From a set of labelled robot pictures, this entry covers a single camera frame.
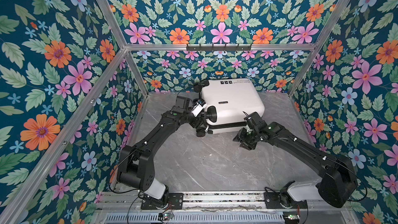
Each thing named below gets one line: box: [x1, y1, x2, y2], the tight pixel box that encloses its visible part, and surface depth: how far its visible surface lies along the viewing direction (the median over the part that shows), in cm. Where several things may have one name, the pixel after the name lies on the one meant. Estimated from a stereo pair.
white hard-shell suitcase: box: [193, 77, 265, 138], surface depth 92 cm
